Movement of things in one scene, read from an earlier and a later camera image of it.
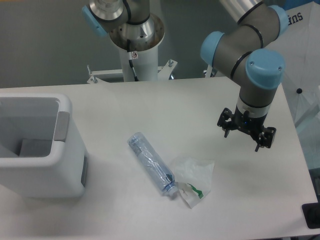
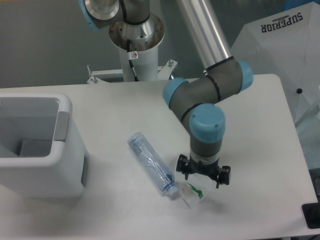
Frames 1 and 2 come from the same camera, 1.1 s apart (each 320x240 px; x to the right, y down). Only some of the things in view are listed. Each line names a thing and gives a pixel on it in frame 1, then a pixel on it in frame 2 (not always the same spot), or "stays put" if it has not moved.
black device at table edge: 311,214 stays put
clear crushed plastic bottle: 157,169 stays put
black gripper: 243,121 → 212,170
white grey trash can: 42,155 stays put
